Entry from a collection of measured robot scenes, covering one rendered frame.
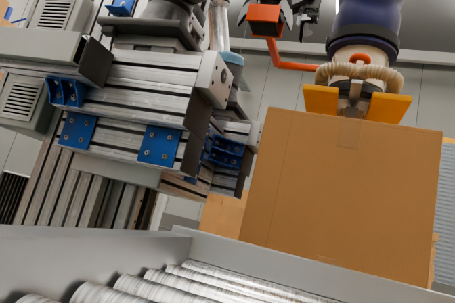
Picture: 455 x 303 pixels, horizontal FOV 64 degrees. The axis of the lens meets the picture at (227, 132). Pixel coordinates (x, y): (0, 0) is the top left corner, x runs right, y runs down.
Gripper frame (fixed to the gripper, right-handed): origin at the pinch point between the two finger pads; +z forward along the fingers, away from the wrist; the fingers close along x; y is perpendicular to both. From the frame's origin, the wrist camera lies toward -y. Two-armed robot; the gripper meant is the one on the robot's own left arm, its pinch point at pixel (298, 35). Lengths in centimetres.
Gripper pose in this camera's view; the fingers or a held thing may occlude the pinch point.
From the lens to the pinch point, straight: 175.5
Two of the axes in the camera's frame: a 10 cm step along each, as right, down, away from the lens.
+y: 9.3, 1.5, -3.3
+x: 2.8, 2.9, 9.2
